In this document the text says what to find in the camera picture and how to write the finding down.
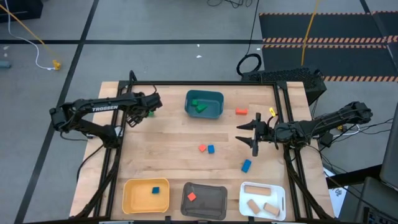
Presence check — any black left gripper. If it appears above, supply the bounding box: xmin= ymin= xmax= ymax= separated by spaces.
xmin=126 ymin=92 xmax=163 ymax=128

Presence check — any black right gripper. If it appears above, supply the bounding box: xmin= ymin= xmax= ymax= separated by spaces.
xmin=235 ymin=112 xmax=277 ymax=157

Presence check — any long natural wood block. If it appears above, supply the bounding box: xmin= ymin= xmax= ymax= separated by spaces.
xmin=244 ymin=185 xmax=272 ymax=197

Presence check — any teal plastic bin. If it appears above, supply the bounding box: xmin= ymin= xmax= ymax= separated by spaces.
xmin=184 ymin=89 xmax=225 ymax=120

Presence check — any white plastic bin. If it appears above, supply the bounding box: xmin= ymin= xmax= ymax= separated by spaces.
xmin=238 ymin=181 xmax=287 ymax=222

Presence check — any black mesh computer tower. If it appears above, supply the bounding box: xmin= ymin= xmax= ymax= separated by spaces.
xmin=241 ymin=67 xmax=328 ymax=106

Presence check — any translucent grey plastic bin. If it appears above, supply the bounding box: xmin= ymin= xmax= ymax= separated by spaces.
xmin=180 ymin=182 xmax=228 ymax=221

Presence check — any black power adapter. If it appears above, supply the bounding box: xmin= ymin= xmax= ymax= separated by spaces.
xmin=320 ymin=132 xmax=333 ymax=147

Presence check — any yellow plastic bin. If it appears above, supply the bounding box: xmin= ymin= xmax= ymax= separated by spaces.
xmin=121 ymin=177 xmax=171 ymax=215

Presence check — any white paper sheet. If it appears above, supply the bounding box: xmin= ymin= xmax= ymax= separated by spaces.
xmin=323 ymin=167 xmax=343 ymax=208

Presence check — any black hazard-striped floor mat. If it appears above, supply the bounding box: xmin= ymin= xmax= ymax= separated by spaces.
xmin=259 ymin=11 xmax=398 ymax=83

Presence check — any grey monitor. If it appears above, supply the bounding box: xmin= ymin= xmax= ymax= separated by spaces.
xmin=379 ymin=102 xmax=398 ymax=191

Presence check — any black floor box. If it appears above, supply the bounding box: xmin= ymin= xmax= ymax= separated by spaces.
xmin=0 ymin=0 xmax=44 ymax=23

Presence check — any black left base cable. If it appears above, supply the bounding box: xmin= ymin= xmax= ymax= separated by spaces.
xmin=76 ymin=144 xmax=105 ymax=183

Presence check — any black floor cable with coil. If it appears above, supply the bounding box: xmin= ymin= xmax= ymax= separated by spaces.
xmin=236 ymin=0 xmax=262 ymax=77

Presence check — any yellow floor cable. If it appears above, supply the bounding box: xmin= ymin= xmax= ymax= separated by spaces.
xmin=0 ymin=3 xmax=58 ymax=63
xmin=300 ymin=0 xmax=321 ymax=66

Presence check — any black cable tangle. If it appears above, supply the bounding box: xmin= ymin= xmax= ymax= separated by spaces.
xmin=206 ymin=0 xmax=252 ymax=9

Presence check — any white floor cable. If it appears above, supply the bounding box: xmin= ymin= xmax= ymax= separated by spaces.
xmin=7 ymin=0 xmax=55 ymax=71

